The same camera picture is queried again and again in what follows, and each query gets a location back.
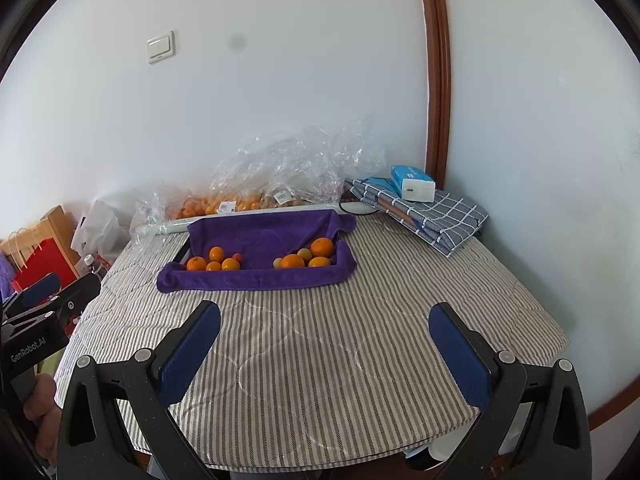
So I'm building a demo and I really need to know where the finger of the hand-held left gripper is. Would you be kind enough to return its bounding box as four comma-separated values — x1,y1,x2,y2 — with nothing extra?
2,272,102,333
10,272,62,311

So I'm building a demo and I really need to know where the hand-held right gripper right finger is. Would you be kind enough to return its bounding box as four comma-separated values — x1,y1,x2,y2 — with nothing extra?
407,301,593,480

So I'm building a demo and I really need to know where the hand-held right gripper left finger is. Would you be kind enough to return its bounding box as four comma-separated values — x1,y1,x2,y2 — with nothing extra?
56,300,236,480

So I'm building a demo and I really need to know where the person's left hand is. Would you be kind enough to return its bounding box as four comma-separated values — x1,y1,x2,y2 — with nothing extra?
22,374,62,466

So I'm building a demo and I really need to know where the red paper bag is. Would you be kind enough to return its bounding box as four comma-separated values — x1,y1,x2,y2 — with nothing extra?
11,239,78,293

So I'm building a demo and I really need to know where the brown paper bag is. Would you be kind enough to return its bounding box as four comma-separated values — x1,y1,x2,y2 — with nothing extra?
1,227,42,273

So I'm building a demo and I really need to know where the white plastic bag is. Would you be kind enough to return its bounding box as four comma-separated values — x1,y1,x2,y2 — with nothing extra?
71,200,130,256

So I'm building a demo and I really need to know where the purple towel-lined tray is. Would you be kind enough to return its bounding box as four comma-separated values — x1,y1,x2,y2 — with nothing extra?
156,208,357,294

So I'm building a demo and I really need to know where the folded grey checked cloth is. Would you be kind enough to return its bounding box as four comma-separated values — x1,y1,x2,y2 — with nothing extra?
345,177,490,258

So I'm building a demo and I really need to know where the clear plastic bag of oranges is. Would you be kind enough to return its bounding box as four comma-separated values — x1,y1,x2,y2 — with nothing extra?
132,175,266,223

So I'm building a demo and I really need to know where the blue white tissue pack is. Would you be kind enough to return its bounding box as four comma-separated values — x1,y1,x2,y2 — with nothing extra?
390,165,437,203

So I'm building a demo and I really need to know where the clear plastic bag of longans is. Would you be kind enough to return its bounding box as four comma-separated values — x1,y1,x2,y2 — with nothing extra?
212,120,388,209

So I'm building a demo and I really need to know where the white light switch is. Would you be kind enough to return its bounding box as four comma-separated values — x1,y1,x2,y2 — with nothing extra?
147,30,177,64

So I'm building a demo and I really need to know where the brown wooden door frame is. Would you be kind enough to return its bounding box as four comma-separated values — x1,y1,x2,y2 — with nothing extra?
416,0,453,188

